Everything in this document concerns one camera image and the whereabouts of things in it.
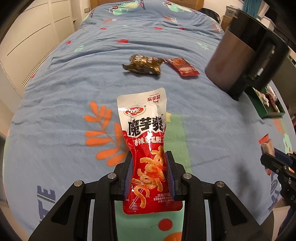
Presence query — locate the clear wafer biscuit pack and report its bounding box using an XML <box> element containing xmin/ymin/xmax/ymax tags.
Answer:
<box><xmin>258</xmin><ymin>133</ymin><xmax>277</xmax><ymax>176</ymax></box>

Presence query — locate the red konjac snack pouch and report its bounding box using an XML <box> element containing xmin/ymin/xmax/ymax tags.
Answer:
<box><xmin>117</xmin><ymin>88</ymin><xmax>183</xmax><ymax>214</ymax></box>

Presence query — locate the green tray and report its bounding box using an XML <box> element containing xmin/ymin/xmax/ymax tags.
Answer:
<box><xmin>245</xmin><ymin>84</ymin><xmax>285</xmax><ymax>119</ymax></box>

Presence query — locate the blue patterned bedsheet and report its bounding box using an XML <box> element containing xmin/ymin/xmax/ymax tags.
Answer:
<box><xmin>4</xmin><ymin>1</ymin><xmax>295</xmax><ymax>233</ymax></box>

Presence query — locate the dark cylindrical trash bin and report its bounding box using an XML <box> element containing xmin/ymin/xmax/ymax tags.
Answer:
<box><xmin>205</xmin><ymin>9</ymin><xmax>289</xmax><ymax>100</ymax></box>

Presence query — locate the dark red snack packet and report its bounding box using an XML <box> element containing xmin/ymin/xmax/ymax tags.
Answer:
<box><xmin>165</xmin><ymin>57</ymin><xmax>200</xmax><ymax>77</ymax></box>

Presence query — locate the gold brown snack bag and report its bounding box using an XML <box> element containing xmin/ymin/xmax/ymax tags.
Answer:
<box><xmin>122</xmin><ymin>54</ymin><xmax>165</xmax><ymax>75</ymax></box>

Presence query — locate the white wardrobe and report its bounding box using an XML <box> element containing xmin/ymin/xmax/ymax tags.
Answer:
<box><xmin>1</xmin><ymin>1</ymin><xmax>74</xmax><ymax>95</ymax></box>

